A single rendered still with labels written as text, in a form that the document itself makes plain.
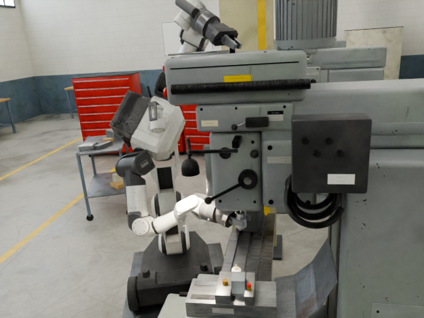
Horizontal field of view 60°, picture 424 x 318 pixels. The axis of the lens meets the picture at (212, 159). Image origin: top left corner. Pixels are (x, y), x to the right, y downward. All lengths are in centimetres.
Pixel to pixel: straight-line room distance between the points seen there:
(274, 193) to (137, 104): 81
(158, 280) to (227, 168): 117
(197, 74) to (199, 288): 85
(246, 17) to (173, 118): 152
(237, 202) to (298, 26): 64
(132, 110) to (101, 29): 984
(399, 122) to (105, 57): 1068
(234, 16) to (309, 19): 188
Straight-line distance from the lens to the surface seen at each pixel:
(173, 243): 238
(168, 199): 215
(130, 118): 176
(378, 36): 969
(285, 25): 126
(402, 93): 129
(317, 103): 125
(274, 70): 121
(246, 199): 137
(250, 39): 306
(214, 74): 123
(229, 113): 125
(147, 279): 231
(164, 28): 1085
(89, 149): 437
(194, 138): 626
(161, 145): 171
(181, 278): 231
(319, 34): 125
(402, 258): 136
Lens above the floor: 194
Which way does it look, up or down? 18 degrees down
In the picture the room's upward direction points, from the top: 4 degrees counter-clockwise
